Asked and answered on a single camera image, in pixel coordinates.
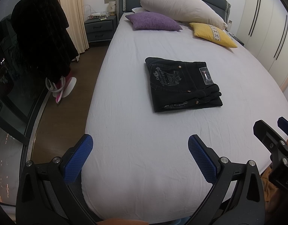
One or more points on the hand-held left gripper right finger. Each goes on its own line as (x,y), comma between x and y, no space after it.
(202,159)

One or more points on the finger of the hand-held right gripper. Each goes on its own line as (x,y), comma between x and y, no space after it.
(285,125)
(263,131)

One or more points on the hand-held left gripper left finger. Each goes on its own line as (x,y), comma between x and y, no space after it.
(77,161)

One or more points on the black pants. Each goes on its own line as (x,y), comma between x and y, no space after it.
(181,84)

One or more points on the orange cloth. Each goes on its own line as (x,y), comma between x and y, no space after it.
(269,185)

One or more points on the bed with white sheet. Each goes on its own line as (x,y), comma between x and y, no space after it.
(146,133)

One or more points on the pink white slippers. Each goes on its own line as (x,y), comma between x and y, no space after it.
(63,86)

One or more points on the white wardrobe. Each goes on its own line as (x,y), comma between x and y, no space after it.
(268,28)

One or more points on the yellow pillow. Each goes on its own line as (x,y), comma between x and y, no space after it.
(214,34)

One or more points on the black hanging coat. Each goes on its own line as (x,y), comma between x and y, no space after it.
(43,35)

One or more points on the dark grey nightstand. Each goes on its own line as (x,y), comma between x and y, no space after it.
(99,29)

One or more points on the cream curtain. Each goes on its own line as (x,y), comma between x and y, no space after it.
(73,16)

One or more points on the purple pillow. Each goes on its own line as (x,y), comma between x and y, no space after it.
(151,21)

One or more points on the large cream pillow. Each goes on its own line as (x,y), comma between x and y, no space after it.
(181,4)

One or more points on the small table lamp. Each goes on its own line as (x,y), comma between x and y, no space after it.
(112,8)

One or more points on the small white pillow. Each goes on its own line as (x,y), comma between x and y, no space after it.
(137,10)

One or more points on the wall switch panel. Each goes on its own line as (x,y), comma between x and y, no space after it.
(110,0)

